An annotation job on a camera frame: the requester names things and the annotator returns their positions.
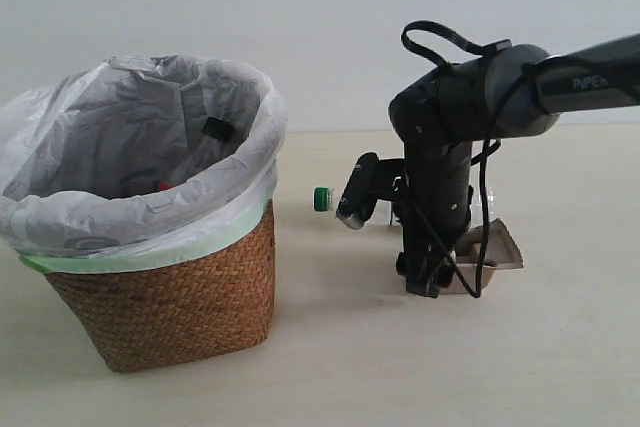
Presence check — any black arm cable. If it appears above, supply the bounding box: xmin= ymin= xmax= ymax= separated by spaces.
xmin=401 ymin=20 xmax=561 ymax=298

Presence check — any woven wicker waste basket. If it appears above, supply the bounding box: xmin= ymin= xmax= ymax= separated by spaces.
xmin=45 ymin=207 xmax=276 ymax=373

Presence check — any clear bottle red label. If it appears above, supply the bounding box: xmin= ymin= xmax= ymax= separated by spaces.
xmin=119 ymin=116 xmax=236 ymax=198

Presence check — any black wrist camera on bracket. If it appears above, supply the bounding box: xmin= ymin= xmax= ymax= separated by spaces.
xmin=335 ymin=152 xmax=404 ymax=230

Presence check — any brown pulp cardboard tray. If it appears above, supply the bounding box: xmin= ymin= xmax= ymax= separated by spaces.
xmin=454 ymin=218 xmax=524 ymax=289

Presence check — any clear bottle green label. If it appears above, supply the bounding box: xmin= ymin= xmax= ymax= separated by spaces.
xmin=313 ymin=184 xmax=498 ymax=227

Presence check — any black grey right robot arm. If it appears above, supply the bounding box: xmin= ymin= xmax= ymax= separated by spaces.
xmin=388 ymin=22 xmax=639 ymax=298

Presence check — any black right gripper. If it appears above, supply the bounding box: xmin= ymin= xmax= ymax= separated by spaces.
xmin=397 ymin=142 xmax=472 ymax=298

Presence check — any white green plastic bin liner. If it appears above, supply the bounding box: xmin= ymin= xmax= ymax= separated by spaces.
xmin=1 ymin=55 xmax=288 ymax=274

